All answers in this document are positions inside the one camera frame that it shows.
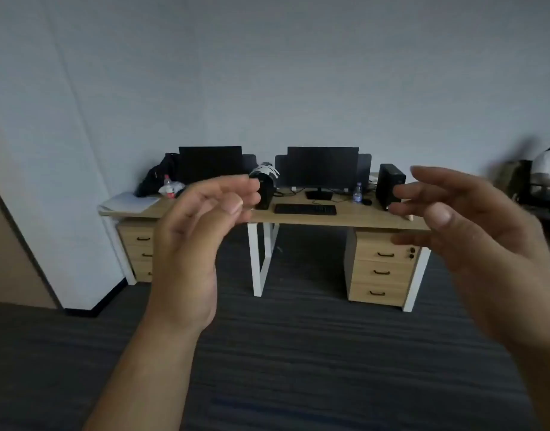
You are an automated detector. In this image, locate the black keyboard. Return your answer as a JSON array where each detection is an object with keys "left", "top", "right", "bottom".
[{"left": 273, "top": 204, "right": 338, "bottom": 217}]

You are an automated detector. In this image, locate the wooden desk with white legs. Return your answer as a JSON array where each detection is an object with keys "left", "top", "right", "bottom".
[{"left": 98, "top": 172, "right": 432, "bottom": 313}]

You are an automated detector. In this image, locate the brown wooden door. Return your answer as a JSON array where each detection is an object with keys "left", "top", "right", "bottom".
[{"left": 0, "top": 174, "right": 59, "bottom": 309}]

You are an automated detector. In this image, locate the person's left forearm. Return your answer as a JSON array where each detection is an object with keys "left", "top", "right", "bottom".
[{"left": 83, "top": 312, "right": 215, "bottom": 431}]

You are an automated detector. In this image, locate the black backpack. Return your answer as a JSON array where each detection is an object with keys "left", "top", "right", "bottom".
[{"left": 135, "top": 153, "right": 182, "bottom": 197}]

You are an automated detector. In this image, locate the stack of white papers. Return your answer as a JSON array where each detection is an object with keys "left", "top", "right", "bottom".
[{"left": 98, "top": 192, "right": 162, "bottom": 213}]

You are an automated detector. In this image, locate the dark office chair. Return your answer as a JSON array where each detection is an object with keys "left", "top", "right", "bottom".
[{"left": 499, "top": 160, "right": 550, "bottom": 222}]

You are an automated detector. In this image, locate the person's left hand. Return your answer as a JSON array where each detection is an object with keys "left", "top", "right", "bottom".
[{"left": 147, "top": 174, "right": 262, "bottom": 336}]

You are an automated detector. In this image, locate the person's right hand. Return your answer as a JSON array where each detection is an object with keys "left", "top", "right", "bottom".
[{"left": 386, "top": 165, "right": 550, "bottom": 355}]

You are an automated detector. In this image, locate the black and white bag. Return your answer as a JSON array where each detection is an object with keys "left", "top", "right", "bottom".
[{"left": 249, "top": 162, "right": 280, "bottom": 183}]

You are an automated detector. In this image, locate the black computer monitor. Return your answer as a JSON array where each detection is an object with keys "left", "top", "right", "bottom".
[
  {"left": 287, "top": 146, "right": 360, "bottom": 202},
  {"left": 178, "top": 146, "right": 243, "bottom": 185}
]

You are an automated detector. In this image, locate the person's right forearm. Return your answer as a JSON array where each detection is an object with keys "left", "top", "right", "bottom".
[{"left": 506, "top": 330, "right": 550, "bottom": 431}]

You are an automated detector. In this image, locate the wooden drawer cabinet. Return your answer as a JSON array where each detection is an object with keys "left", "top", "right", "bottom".
[
  {"left": 116, "top": 218, "right": 160, "bottom": 283},
  {"left": 345, "top": 228, "right": 422, "bottom": 307}
]

